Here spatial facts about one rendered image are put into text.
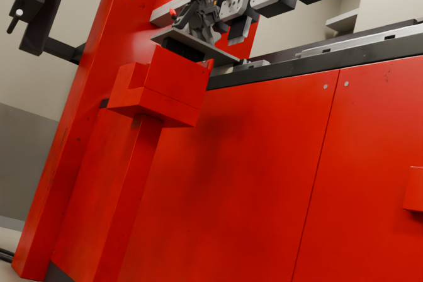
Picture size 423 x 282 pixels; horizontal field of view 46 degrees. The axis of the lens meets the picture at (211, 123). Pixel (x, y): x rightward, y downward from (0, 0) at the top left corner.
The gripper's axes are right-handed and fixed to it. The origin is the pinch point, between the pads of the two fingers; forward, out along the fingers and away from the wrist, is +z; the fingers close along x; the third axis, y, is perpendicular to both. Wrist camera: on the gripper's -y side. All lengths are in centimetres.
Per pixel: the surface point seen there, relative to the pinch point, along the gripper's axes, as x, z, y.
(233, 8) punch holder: -1.2, -11.1, 16.4
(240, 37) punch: -4.8, -0.8, 13.0
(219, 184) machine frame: -38, 29, -37
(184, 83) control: -39, 1, -39
